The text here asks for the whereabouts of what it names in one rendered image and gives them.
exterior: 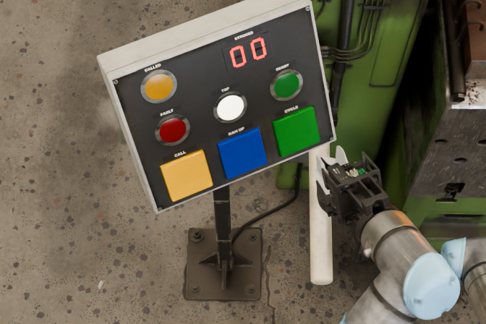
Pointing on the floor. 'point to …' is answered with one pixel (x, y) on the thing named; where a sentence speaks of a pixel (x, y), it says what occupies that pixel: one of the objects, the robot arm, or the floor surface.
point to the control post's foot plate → (254, 236)
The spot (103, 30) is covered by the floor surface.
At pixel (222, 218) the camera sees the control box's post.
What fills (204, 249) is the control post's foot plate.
